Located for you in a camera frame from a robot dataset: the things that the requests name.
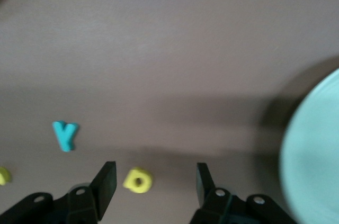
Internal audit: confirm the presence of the brown table cover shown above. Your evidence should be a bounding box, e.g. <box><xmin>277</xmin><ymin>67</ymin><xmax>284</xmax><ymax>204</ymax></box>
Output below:
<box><xmin>0</xmin><ymin>0</ymin><xmax>339</xmax><ymax>224</ymax></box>

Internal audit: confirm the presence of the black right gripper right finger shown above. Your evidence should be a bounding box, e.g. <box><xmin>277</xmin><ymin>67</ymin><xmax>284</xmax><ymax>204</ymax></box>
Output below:
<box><xmin>189</xmin><ymin>162</ymin><xmax>248</xmax><ymax>224</ymax></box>

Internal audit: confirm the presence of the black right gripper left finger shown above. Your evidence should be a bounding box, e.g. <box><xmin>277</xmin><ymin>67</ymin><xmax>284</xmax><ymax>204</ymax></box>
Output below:
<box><xmin>66</xmin><ymin>161</ymin><xmax>117</xmax><ymax>224</ymax></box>

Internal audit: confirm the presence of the green plate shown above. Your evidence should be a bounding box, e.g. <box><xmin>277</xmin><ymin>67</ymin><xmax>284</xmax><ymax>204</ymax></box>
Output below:
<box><xmin>279</xmin><ymin>68</ymin><xmax>339</xmax><ymax>224</ymax></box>

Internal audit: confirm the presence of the teal foam letter y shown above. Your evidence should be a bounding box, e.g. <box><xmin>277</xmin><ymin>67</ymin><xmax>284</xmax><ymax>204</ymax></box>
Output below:
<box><xmin>52</xmin><ymin>120</ymin><xmax>79</xmax><ymax>153</ymax></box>

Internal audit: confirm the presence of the yellow foam letter a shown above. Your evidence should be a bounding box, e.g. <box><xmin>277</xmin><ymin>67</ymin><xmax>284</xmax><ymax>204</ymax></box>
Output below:
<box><xmin>122</xmin><ymin>167</ymin><xmax>154</xmax><ymax>195</ymax></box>

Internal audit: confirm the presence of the yellow foam letter s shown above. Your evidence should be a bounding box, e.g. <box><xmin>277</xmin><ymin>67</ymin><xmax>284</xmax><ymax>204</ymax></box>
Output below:
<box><xmin>0</xmin><ymin>166</ymin><xmax>12</xmax><ymax>186</ymax></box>

